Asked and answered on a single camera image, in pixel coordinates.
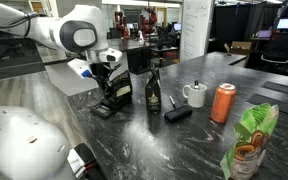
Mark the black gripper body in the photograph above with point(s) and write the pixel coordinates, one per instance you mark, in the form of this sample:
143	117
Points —
101	73

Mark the black coffee bag on scale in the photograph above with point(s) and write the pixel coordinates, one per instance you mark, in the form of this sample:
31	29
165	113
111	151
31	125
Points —
119	88

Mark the black digital kitchen scale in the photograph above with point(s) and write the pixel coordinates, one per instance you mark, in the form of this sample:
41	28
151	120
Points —
105	108

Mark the red robot in background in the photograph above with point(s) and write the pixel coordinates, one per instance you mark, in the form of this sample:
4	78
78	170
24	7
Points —
121	25

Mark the black gold coffee bag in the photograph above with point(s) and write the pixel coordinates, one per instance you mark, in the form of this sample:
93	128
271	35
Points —
153	91

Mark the white mug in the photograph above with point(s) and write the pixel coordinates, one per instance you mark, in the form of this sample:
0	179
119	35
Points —
195	97

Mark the white whiteboard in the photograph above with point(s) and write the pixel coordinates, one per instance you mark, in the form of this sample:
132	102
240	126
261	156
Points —
195	31

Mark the orange soda can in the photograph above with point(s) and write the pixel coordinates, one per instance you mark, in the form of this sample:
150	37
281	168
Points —
223	100

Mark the cardboard box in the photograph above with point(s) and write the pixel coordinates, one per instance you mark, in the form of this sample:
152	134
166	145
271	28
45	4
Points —
238	47

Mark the green snack bag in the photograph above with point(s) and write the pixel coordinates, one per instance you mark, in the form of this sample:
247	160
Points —
253	133

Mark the black office chair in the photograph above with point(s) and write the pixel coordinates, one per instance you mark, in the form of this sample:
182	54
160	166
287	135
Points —
275	55

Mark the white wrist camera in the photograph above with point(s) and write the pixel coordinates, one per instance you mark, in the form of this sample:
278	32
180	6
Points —
80	67

